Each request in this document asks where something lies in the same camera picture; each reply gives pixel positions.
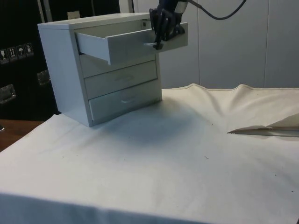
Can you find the white chest of drawers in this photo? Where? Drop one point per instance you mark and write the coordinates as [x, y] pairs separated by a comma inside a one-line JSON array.
[[59, 70]]

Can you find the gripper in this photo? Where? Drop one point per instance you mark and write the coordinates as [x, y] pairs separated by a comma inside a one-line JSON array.
[[167, 5]]

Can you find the white drawer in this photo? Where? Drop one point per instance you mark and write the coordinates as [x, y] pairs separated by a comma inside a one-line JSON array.
[[130, 46]]

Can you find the black cabinet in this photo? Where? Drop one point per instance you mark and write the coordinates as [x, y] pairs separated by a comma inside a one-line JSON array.
[[21, 81]]

